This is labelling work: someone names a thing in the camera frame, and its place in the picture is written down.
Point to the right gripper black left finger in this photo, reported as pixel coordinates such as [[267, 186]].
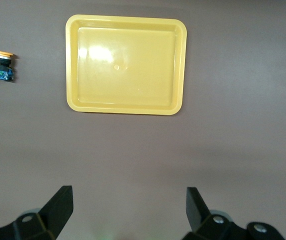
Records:
[[50, 215]]

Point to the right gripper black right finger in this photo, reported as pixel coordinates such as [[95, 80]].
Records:
[[198, 215]]

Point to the yellow mushroom push button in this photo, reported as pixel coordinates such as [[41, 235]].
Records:
[[4, 73]]

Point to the brown table cover mat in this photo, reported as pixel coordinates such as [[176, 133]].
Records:
[[233, 150]]

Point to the yellow plastic tray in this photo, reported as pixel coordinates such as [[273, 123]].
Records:
[[128, 75]]

